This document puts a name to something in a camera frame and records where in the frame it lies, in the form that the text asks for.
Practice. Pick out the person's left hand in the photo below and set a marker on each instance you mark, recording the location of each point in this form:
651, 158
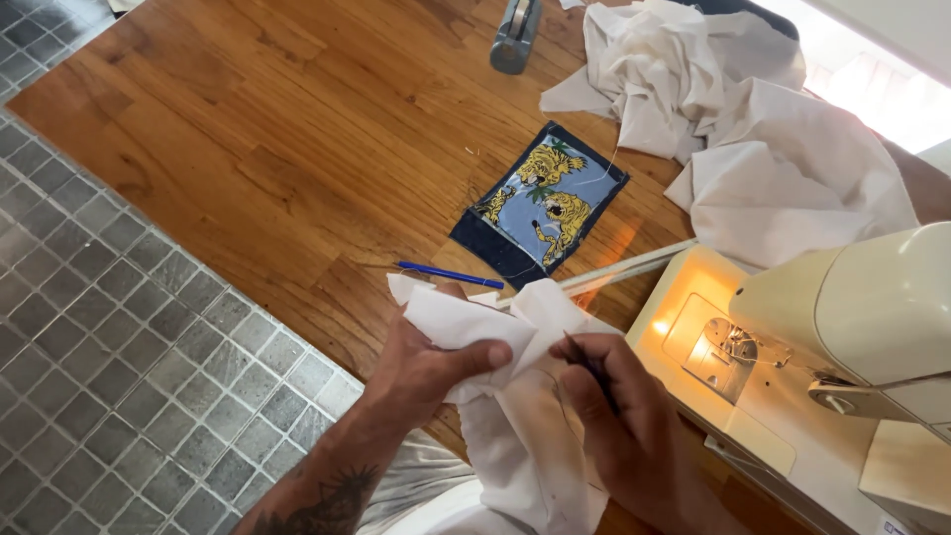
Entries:
416, 371

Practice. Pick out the person's right hand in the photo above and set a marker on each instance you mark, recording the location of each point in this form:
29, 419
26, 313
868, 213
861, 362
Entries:
631, 431

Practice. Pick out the dark seam ripper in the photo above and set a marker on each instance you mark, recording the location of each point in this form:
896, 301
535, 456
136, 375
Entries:
591, 368

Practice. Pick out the white fabric piece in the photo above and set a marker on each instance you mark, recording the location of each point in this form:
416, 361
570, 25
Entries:
520, 386

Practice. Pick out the blue pen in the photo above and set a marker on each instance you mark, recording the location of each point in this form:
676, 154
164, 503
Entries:
449, 275

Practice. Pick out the person's light shorts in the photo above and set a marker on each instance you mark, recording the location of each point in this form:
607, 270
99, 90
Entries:
431, 490

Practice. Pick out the clear ruler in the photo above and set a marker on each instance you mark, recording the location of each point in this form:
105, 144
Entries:
602, 271

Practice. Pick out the cream sewing machine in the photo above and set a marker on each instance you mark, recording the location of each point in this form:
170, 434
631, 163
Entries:
810, 371

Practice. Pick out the tiger print fabric patch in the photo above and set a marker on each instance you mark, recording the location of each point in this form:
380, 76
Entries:
539, 204

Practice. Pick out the heap of white fabric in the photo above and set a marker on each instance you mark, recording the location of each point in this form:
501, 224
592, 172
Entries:
728, 134

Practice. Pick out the grey tape dispenser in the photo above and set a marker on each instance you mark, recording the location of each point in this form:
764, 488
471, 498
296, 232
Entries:
515, 37

